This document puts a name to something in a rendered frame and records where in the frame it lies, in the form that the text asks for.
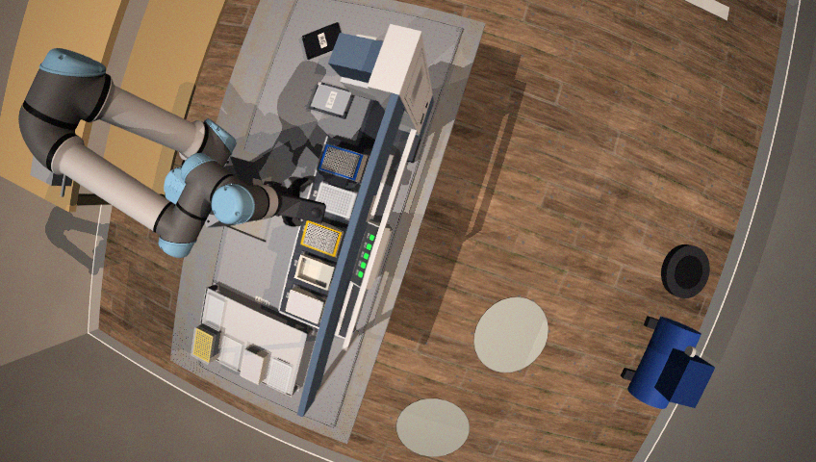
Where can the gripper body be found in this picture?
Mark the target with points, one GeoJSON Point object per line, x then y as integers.
{"type": "Point", "coordinates": [281, 189]}

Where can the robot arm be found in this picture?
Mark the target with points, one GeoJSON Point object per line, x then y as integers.
{"type": "Point", "coordinates": [70, 86]}

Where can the beige open rectangular reservoir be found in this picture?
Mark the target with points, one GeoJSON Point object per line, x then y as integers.
{"type": "Point", "coordinates": [315, 271]}

